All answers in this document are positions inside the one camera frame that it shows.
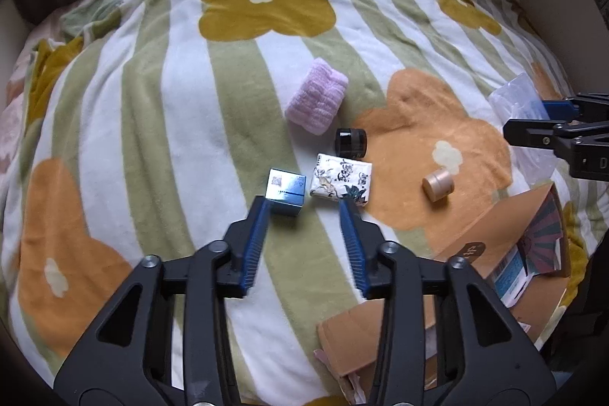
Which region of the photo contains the striped flower print blanket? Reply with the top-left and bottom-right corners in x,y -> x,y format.
0,0 -> 593,406

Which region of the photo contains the small beige round jar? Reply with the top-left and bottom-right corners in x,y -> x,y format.
421,167 -> 456,204

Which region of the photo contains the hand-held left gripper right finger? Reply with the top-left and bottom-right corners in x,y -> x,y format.
339,197 -> 557,406

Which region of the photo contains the small silver blue box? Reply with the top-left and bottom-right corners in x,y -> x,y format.
263,168 -> 307,219

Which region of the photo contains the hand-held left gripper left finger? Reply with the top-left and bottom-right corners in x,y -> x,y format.
53,196 -> 272,406

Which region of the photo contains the white floral tissue packet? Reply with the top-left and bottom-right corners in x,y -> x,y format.
309,152 -> 373,207

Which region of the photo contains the blue and white packet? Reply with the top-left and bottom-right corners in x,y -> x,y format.
493,248 -> 539,308

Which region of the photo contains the clear plastic bag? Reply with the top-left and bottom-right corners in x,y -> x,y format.
489,72 -> 568,189

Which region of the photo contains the dark fan pattern packet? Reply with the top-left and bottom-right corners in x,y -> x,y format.
518,196 -> 568,278

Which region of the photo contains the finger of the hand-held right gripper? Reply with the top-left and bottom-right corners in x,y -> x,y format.
503,118 -> 577,156
542,92 -> 609,122

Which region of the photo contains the open brown cardboard box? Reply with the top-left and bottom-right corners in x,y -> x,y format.
316,182 -> 572,393

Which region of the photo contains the small black jar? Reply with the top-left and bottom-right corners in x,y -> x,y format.
334,127 -> 368,160

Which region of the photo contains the rolled lilac towel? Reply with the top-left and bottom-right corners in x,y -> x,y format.
285,57 -> 349,136

